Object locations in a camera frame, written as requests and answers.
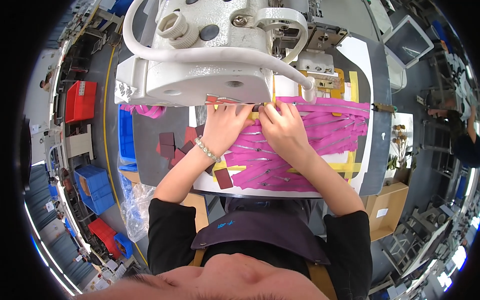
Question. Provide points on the person's left hand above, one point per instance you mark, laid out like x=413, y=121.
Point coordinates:
x=223, y=129

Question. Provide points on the person's right hand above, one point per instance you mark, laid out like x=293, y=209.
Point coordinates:
x=287, y=131

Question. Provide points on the red leather patch under clamp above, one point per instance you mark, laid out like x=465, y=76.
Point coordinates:
x=219, y=99

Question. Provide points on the pile of pink zippers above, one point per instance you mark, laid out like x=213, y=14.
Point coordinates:
x=322, y=131

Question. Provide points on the yellow tape strip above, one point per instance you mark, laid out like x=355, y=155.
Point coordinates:
x=221, y=167
x=354, y=86
x=337, y=167

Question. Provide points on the white industrial sewing machine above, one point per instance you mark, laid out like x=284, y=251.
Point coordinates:
x=210, y=71

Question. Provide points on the orange plastic jig plate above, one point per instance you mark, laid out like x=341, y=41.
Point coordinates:
x=337, y=80

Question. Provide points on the bundle of hanging pink zippers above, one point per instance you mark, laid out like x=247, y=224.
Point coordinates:
x=148, y=110

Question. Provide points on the brown wooden board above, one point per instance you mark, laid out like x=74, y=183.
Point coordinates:
x=198, y=212

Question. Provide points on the blue plastic crate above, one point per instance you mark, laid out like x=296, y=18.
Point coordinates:
x=126, y=135

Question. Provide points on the white sewing template board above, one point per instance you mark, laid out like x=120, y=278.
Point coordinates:
x=356, y=60

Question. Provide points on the brass thread snips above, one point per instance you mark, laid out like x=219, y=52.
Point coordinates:
x=384, y=108

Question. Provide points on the dried flower bunch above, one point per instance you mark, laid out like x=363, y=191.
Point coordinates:
x=400, y=146

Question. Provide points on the clear plastic bag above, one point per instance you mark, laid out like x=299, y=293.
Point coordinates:
x=137, y=210

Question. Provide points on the brown cardboard box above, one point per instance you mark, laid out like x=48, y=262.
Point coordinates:
x=386, y=210

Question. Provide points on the person's body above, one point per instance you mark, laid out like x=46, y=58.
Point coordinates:
x=258, y=255

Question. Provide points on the stack of blue crates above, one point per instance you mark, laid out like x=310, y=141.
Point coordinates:
x=95, y=189

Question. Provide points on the beige cabinet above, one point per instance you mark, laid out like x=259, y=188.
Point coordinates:
x=78, y=144

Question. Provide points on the large red plastic crate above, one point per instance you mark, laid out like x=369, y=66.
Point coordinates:
x=80, y=101

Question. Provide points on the white framed control screen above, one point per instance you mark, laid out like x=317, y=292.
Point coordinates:
x=407, y=41

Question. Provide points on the small blue bin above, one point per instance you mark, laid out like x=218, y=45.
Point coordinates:
x=123, y=244

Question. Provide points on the red crate with parts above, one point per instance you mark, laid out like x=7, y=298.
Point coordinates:
x=105, y=236

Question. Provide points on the grey metal stool frame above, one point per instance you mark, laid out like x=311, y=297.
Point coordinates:
x=408, y=240

